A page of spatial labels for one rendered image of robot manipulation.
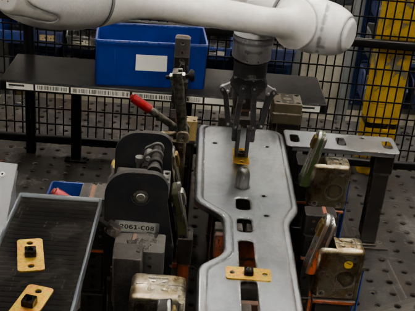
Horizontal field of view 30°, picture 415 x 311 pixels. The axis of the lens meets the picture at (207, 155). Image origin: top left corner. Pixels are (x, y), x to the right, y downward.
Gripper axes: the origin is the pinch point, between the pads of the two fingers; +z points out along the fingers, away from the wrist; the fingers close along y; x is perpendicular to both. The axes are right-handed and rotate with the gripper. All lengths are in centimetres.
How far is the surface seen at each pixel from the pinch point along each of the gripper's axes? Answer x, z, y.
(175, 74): -1.7, -16.0, -16.7
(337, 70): 357, 106, 91
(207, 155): 1.8, 5.3, -7.8
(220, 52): 174, 38, 0
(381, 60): 58, -3, 44
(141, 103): -0.9, -8.1, -24.1
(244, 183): -14.0, 3.7, 0.4
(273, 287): -50, 5, 4
